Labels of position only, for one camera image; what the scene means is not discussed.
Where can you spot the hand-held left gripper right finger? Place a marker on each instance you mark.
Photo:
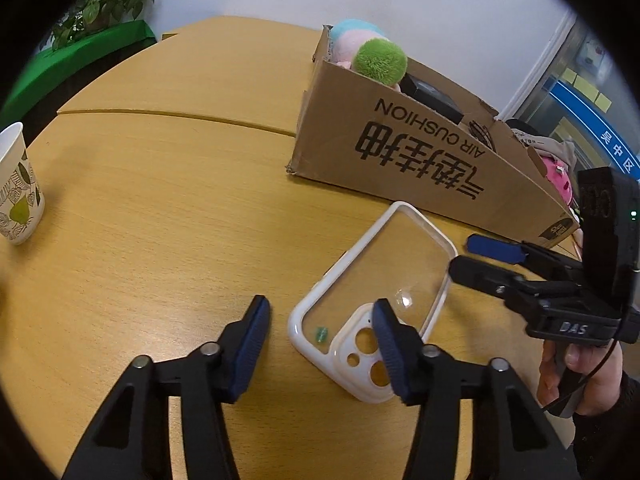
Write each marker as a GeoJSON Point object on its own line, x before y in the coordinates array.
{"type": "Point", "coordinates": [387, 350]}

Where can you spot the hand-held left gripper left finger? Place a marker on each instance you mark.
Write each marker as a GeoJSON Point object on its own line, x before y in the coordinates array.
{"type": "Point", "coordinates": [252, 345]}

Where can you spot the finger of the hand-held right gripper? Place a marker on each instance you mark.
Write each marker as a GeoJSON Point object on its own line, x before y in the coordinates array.
{"type": "Point", "coordinates": [490, 246]}
{"type": "Point", "coordinates": [480, 272]}

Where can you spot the white clear phone case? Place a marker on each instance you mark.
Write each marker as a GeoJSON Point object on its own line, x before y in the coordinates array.
{"type": "Point", "coordinates": [345, 345]}

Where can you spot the cardboard box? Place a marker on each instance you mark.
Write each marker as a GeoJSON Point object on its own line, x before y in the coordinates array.
{"type": "Point", "coordinates": [425, 160]}

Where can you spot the teal and pink plush toy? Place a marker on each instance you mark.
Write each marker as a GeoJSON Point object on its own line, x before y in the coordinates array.
{"type": "Point", "coordinates": [350, 40]}

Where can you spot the person's right forearm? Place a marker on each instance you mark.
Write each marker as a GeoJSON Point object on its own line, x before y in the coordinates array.
{"type": "Point", "coordinates": [615, 440]}

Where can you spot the person's right hand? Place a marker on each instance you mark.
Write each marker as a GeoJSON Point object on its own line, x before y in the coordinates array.
{"type": "Point", "coordinates": [597, 380]}

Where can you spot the small green object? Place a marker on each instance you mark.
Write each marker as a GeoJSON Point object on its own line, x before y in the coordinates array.
{"type": "Point", "coordinates": [320, 334]}

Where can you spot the grey printed cloth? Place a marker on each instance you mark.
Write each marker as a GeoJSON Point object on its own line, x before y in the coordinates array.
{"type": "Point", "coordinates": [545, 145]}

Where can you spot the dark striped object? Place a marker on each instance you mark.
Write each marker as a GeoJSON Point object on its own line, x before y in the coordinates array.
{"type": "Point", "coordinates": [482, 135]}

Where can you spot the blue door banner strip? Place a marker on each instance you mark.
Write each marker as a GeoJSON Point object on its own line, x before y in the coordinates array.
{"type": "Point", "coordinates": [595, 125]}

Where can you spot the yellow sticky note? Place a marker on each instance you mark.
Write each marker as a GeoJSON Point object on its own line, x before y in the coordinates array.
{"type": "Point", "coordinates": [581, 83]}
{"type": "Point", "coordinates": [567, 76]}
{"type": "Point", "coordinates": [592, 91]}
{"type": "Point", "coordinates": [603, 102]}

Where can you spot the black rectangular object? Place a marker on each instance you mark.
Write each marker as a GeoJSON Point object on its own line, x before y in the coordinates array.
{"type": "Point", "coordinates": [430, 95]}

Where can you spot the cartoon door poster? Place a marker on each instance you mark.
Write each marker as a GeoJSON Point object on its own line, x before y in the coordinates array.
{"type": "Point", "coordinates": [593, 55]}

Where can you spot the green fuzzy ball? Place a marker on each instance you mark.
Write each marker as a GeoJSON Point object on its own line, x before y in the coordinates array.
{"type": "Point", "coordinates": [380, 60]}

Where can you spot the leaf print paper cup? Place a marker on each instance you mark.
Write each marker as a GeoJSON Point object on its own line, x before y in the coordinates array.
{"type": "Point", "coordinates": [20, 195]}

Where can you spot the green potted plant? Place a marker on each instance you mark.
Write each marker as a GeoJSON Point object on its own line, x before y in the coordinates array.
{"type": "Point", "coordinates": [110, 0]}

